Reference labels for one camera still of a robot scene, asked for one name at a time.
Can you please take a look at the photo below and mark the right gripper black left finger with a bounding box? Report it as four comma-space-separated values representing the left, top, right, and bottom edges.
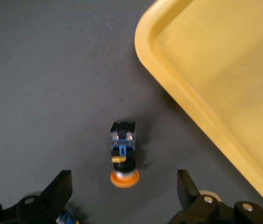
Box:
0, 169, 74, 224

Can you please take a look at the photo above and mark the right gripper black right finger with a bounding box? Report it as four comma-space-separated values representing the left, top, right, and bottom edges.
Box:
168, 169, 263, 224

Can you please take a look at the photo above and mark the yellow cap push button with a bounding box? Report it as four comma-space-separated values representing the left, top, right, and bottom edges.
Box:
109, 120, 140, 189

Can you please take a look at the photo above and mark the green cap push button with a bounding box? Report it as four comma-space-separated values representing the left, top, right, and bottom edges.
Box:
56, 205, 80, 224

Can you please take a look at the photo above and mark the yellow plastic tray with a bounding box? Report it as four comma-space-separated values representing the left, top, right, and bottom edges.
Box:
134, 0, 263, 214

